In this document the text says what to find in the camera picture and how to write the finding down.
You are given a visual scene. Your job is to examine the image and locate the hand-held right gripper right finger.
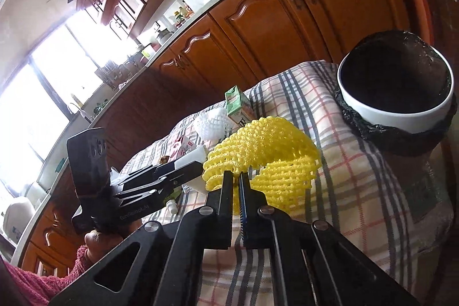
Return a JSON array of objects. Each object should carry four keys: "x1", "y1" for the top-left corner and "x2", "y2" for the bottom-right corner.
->
[{"x1": 238, "y1": 171, "x2": 421, "y2": 306}]

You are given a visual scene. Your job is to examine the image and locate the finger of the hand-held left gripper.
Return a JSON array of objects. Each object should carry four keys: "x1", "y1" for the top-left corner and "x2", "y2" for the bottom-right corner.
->
[
  {"x1": 114, "y1": 180, "x2": 187, "y2": 211},
  {"x1": 120, "y1": 160, "x2": 204, "y2": 189}
]

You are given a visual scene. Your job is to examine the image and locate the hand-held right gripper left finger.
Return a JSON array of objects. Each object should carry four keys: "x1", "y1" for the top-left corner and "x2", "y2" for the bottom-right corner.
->
[{"x1": 46, "y1": 171, "x2": 234, "y2": 306}]

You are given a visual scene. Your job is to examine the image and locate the white plastic bottle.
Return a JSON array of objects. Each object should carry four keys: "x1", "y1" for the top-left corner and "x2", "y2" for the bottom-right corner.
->
[{"x1": 177, "y1": 145, "x2": 210, "y2": 192}]

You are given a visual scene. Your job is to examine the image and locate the yellow foam fruit net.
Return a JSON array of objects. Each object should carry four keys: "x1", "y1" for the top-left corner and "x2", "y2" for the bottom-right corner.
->
[{"x1": 203, "y1": 116, "x2": 321, "y2": 217}]

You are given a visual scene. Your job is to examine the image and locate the green drink carton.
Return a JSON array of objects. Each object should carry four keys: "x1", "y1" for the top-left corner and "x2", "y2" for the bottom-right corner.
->
[{"x1": 225, "y1": 85, "x2": 257, "y2": 129}]

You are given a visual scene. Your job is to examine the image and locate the white-rimmed bin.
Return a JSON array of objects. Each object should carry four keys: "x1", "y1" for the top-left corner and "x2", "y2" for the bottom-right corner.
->
[{"x1": 337, "y1": 31, "x2": 454, "y2": 245}]

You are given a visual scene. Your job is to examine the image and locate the person's left forearm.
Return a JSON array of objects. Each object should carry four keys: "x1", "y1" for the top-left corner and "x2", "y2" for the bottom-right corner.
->
[{"x1": 3, "y1": 244, "x2": 94, "y2": 297}]

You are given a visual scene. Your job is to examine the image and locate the person's left hand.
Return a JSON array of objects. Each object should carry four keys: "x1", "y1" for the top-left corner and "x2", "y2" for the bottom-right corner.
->
[{"x1": 84, "y1": 224, "x2": 140, "y2": 264}]

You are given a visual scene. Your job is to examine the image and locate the red and white packet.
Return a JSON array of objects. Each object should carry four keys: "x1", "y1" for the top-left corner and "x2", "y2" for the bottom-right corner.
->
[{"x1": 168, "y1": 135, "x2": 196, "y2": 159}]

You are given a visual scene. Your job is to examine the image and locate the white foam fruit net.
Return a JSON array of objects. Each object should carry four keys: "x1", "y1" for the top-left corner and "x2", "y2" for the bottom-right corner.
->
[{"x1": 195, "y1": 108, "x2": 234, "y2": 143}]

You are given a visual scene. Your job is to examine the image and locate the white kitchen appliance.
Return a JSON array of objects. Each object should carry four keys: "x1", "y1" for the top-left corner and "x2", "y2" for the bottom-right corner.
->
[{"x1": 0, "y1": 196, "x2": 36, "y2": 242}]

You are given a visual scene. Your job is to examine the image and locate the utensil rack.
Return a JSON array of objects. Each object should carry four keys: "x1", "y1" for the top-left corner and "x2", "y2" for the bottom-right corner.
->
[{"x1": 95, "y1": 62, "x2": 130, "y2": 88}]

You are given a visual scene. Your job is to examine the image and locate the kitchen window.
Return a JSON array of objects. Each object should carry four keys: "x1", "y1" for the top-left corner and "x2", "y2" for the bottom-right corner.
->
[{"x1": 0, "y1": 10, "x2": 144, "y2": 192}]

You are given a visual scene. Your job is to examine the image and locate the plaid blanket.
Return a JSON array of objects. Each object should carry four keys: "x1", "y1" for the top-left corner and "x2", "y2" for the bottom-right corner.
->
[{"x1": 118, "y1": 60, "x2": 452, "y2": 306}]

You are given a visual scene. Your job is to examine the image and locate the white bin with black bag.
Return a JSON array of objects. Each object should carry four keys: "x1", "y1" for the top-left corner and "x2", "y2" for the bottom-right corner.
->
[{"x1": 333, "y1": 31, "x2": 453, "y2": 157}]

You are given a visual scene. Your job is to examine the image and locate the wooden lower kitchen cabinets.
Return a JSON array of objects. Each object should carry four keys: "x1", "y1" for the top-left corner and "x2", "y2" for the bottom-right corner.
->
[{"x1": 18, "y1": 0, "x2": 427, "y2": 278}]

